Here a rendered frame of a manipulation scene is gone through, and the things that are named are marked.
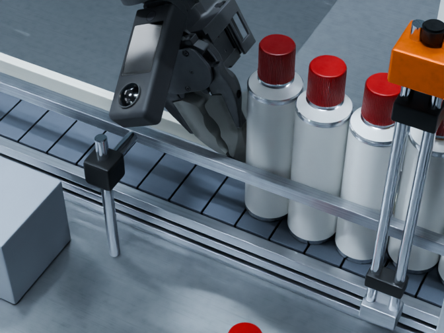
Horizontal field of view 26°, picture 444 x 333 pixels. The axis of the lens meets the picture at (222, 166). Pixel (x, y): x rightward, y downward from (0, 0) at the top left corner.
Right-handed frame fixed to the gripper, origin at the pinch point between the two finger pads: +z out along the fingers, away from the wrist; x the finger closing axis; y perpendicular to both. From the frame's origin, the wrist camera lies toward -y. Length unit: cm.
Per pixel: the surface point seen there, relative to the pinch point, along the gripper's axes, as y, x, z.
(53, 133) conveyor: -0.8, 21.8, -6.3
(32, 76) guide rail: 3.7, 25.5, -11.4
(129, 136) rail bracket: -4.6, 6.7, -6.9
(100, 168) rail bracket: -10.3, 5.9, -7.4
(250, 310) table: -9.0, -0.6, 12.4
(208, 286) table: -8.3, 3.9, 9.8
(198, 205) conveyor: -3.0, 4.8, 3.5
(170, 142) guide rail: -3.5, 3.1, -5.0
